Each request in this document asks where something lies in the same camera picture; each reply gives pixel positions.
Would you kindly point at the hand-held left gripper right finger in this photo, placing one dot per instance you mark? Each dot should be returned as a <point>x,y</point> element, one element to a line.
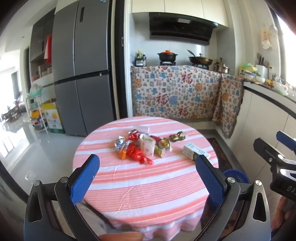
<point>209,178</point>

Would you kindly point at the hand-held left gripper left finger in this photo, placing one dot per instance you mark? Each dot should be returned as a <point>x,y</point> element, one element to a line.
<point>84,178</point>

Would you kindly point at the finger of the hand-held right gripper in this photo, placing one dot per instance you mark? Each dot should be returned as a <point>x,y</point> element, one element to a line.
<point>266,148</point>
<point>285,139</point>

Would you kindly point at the blue plastic basket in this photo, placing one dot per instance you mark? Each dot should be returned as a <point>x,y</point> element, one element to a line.
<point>238,176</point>

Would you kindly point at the white paper box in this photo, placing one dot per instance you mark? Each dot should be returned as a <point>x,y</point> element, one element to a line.
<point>147,146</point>

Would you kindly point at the person's right hand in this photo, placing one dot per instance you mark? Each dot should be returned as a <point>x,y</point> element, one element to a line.
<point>282,210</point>

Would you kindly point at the person's left hand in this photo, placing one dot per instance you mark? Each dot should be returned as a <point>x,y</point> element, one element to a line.
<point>122,236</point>

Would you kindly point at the green white milk carton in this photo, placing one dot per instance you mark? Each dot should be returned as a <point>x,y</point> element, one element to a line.
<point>194,150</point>

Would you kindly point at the white counter cabinet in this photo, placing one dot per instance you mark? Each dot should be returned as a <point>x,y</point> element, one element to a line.
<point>261,115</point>

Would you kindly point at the silver foil wrapper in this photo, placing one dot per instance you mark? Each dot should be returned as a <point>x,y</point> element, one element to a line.
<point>121,143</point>

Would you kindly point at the crumpled gold wrapper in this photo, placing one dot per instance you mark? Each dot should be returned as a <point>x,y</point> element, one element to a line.
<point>177,136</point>

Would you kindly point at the small green packet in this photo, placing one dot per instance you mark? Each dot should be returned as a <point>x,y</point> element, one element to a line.
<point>160,152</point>

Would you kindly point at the white yellow snack packet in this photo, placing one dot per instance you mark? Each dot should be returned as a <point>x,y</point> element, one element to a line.
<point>165,143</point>

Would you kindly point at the bright red snack wrapper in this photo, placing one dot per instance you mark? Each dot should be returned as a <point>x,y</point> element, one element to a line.
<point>136,154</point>

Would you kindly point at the small printed cloth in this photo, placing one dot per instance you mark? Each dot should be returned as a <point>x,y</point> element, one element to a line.
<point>229,104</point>

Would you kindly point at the round table pink striped cloth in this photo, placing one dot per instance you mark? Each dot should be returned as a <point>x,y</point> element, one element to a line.
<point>143,185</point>

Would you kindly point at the crushed red can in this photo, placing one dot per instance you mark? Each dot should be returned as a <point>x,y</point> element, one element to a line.
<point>134,135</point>

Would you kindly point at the yellow cardboard box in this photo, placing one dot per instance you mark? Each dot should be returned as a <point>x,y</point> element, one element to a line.
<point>53,118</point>

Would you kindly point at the white utensil holder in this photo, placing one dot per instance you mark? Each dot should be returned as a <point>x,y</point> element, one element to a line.
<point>262,70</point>

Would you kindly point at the green yellow packages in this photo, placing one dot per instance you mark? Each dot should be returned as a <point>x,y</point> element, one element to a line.
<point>247,71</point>

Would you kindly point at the green white shelf rack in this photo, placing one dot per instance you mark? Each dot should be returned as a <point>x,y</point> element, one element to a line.
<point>34,104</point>

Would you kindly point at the steel pot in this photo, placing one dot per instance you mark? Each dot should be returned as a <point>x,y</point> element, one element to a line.
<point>222,68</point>

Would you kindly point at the large printed cloth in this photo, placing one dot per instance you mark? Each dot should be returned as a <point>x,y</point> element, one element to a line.
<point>173,92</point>

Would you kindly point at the dark dining furniture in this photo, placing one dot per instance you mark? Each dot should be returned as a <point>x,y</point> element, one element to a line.
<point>10,113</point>

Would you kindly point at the grey refrigerator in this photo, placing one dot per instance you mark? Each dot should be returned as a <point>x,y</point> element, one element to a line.
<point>81,69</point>

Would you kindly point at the dark wok with lid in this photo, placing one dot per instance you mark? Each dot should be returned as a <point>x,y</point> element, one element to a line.
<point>200,60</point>

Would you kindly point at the black pot orange lid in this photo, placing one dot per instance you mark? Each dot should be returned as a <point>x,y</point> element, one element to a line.
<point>167,56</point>

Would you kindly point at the seasoning bottle rack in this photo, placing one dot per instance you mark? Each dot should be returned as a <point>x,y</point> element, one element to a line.
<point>140,60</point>

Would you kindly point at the red hanging bag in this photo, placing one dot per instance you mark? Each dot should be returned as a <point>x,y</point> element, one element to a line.
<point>48,49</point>

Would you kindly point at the black range hood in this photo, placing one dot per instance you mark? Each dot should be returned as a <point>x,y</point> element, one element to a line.
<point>180,30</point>

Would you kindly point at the white upper cabinets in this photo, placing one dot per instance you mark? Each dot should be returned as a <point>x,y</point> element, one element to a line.
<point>185,7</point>

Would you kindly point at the hanging wall bag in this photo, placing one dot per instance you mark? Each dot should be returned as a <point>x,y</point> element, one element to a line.
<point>267,38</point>

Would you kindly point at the grey wall cabinet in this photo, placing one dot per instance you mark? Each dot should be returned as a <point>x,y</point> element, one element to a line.
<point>39,39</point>

